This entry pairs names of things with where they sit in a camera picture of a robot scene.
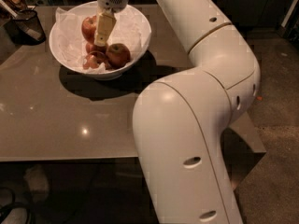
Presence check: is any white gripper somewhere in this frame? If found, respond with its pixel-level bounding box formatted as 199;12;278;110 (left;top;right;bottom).
94;0;129;47

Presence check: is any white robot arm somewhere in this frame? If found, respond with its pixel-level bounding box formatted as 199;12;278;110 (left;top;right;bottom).
133;0;260;224

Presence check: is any white ceramic bowl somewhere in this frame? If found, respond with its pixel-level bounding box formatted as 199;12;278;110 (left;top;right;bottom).
49;0;153;81

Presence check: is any hidden middle red apple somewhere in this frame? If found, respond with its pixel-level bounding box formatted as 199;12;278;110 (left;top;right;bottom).
85;42;107;53

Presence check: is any white crumpled paper liner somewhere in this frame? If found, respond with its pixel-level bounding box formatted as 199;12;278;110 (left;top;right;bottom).
55;3;151;75

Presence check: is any black mesh basket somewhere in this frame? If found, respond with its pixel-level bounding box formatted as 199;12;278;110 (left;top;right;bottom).
13;10;46;45

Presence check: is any dark patterned bag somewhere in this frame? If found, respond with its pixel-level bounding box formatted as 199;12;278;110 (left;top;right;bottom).
0;0;27;19

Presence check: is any white sock foot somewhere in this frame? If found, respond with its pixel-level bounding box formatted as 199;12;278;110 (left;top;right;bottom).
24;164;50;203

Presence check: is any black cable on floor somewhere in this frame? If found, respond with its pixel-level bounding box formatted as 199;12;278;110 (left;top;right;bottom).
0;187;36;224

